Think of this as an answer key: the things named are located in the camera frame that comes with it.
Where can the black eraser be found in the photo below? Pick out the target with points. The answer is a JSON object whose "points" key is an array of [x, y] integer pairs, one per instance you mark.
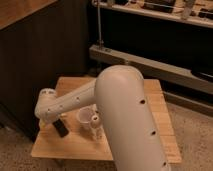
{"points": [[61, 128]]}

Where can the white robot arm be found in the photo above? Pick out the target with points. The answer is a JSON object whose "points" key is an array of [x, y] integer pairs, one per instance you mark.
{"points": [[129, 125]]}

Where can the white ceramic cup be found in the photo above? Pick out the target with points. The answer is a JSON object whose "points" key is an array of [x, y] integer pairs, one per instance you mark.
{"points": [[84, 117]]}

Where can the small white bottle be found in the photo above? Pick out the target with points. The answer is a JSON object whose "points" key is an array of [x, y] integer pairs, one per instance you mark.
{"points": [[96, 127]]}

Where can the wooden table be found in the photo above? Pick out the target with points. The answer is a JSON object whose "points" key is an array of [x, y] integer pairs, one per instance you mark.
{"points": [[78, 144]]}

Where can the metal shelf rack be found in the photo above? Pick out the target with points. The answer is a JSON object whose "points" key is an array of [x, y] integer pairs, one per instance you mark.
{"points": [[179, 55]]}

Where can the dark wooden cabinet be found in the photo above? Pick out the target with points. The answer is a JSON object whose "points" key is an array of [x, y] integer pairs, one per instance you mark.
{"points": [[34, 53]]}

